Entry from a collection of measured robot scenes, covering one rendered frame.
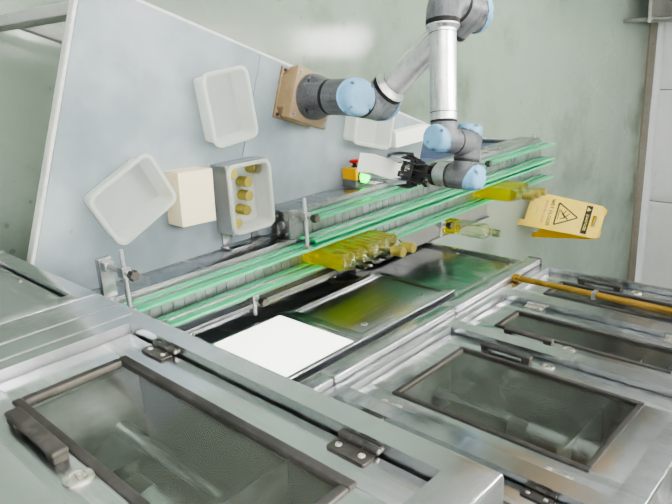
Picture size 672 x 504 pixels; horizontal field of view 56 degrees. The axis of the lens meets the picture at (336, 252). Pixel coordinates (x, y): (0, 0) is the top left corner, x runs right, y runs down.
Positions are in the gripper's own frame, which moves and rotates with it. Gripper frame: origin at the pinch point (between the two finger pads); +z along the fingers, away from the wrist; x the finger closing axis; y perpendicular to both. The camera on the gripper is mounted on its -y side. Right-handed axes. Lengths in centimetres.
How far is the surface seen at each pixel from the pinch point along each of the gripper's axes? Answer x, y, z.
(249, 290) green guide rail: 46, 38, 15
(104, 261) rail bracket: 42, 82, 23
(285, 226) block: 24.9, 21.0, 22.6
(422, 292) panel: 37.9, -10.4, -14.7
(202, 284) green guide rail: 45, 56, 15
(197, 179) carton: 16, 56, 27
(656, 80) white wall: -188, -538, 98
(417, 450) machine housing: 44, 106, -95
